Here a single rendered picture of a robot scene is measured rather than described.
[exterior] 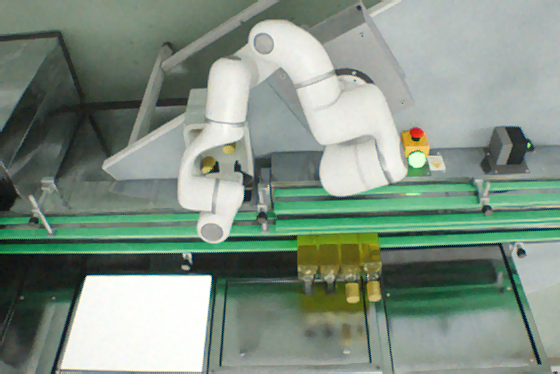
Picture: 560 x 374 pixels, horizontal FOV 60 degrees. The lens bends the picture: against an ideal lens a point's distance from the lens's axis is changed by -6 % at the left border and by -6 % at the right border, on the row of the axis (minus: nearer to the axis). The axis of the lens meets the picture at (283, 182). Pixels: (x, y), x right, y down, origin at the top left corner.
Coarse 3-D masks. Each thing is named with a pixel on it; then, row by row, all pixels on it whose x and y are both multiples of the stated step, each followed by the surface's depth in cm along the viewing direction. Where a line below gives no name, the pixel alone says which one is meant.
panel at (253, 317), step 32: (224, 288) 152; (256, 288) 152; (288, 288) 152; (320, 288) 151; (224, 320) 145; (256, 320) 145; (288, 320) 144; (320, 320) 144; (352, 320) 143; (64, 352) 138; (224, 352) 138; (256, 352) 138; (288, 352) 137; (320, 352) 137; (352, 352) 136
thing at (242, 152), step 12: (192, 132) 139; (240, 144) 147; (204, 156) 151; (216, 156) 151; (228, 156) 151; (240, 156) 151; (192, 168) 144; (228, 168) 151; (252, 168) 144; (252, 180) 148
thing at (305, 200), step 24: (288, 192) 143; (312, 192) 142; (360, 192) 141; (384, 192) 141; (408, 192) 141; (432, 192) 141; (456, 192) 140; (504, 192) 139; (528, 192) 139; (552, 192) 139
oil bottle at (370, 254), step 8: (360, 232) 145; (368, 232) 145; (376, 232) 145; (360, 240) 143; (368, 240) 143; (376, 240) 143; (360, 248) 142; (368, 248) 141; (376, 248) 141; (360, 256) 141; (368, 256) 139; (376, 256) 139; (368, 264) 138; (376, 264) 137; (368, 272) 137; (376, 272) 137
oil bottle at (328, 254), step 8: (320, 240) 144; (328, 240) 144; (336, 240) 144; (320, 248) 143; (328, 248) 142; (336, 248) 142; (320, 256) 141; (328, 256) 140; (336, 256) 140; (320, 264) 139; (328, 264) 139; (336, 264) 138; (320, 272) 139; (328, 272) 138; (336, 272) 138; (336, 280) 140
